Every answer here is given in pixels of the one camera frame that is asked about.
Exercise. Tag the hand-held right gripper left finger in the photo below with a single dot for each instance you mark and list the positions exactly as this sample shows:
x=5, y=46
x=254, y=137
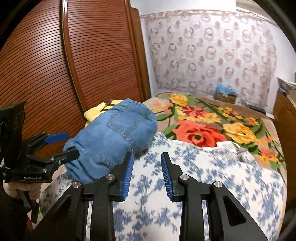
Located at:
x=128, y=178

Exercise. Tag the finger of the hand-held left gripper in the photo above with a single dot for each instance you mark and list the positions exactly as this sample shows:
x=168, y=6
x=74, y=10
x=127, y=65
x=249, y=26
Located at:
x=56, y=137
x=69, y=154

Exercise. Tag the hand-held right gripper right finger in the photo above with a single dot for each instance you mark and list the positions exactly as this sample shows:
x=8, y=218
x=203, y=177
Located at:
x=167, y=178

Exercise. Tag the blue denim pants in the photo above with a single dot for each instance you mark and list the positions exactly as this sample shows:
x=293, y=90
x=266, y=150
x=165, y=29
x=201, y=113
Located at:
x=111, y=139

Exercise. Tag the person's left forearm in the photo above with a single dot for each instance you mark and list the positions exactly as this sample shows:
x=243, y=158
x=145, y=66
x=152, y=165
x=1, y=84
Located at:
x=11, y=215

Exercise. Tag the person's left hand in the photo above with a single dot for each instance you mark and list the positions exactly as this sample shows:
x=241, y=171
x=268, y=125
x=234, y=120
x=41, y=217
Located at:
x=11, y=188

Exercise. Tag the yellow plush toy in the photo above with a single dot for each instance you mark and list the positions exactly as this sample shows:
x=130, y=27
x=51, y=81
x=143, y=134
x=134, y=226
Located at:
x=92, y=114

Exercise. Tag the colourful floral blanket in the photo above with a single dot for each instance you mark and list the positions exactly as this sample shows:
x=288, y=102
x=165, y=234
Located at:
x=198, y=134

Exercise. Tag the brown cardboard box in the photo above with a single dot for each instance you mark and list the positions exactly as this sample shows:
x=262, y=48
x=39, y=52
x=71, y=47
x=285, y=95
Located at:
x=227, y=98

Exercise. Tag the light blue cloth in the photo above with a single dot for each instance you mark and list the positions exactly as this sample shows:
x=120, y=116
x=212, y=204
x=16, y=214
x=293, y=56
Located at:
x=223, y=89

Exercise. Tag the wooden sideboard cabinet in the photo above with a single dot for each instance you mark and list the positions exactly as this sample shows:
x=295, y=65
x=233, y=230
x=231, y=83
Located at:
x=284, y=111

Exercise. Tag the patterned basket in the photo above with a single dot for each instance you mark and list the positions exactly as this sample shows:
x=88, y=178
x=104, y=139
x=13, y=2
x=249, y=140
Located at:
x=285, y=85

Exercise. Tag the circle-patterned wall cloth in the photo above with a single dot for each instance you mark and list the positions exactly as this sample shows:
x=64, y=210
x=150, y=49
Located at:
x=208, y=53

